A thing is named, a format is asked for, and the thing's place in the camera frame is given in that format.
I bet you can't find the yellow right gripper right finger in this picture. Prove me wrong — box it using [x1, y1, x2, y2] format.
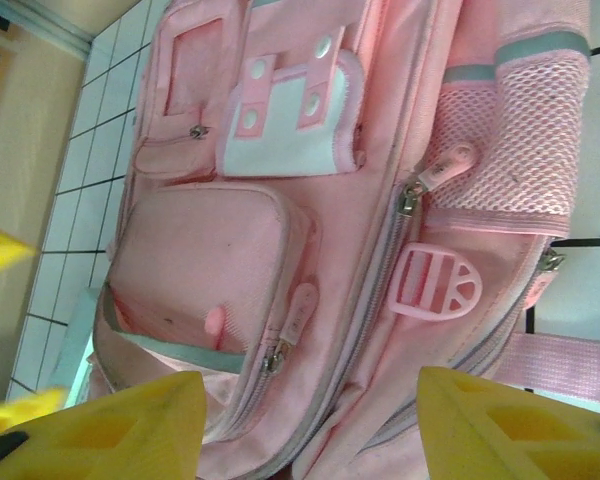
[417, 365, 600, 480]

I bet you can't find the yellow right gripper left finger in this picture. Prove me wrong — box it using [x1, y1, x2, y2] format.
[0, 372, 207, 480]

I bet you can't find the pink student backpack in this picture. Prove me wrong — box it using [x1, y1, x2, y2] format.
[82, 0, 600, 480]

